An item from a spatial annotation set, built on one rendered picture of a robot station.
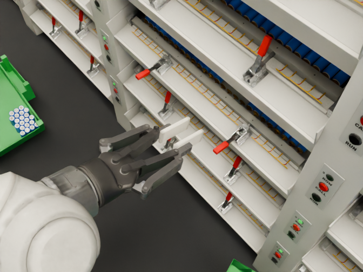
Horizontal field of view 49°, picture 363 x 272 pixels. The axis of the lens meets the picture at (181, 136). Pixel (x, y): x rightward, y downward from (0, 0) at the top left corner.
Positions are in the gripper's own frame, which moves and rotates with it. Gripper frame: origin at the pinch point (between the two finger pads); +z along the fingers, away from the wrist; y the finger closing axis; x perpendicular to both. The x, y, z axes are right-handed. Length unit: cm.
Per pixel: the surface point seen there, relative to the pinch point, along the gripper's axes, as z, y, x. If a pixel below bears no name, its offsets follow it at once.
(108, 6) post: 12.3, 41.6, -0.5
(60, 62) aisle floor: 24, 91, 56
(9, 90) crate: -1, 83, 54
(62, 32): 27, 92, 43
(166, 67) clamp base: 16.3, 22.6, 6.4
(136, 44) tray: 16.2, 34.3, 7.4
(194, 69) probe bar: 18.6, 15.8, 3.3
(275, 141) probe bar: 18.4, -9.8, 3.6
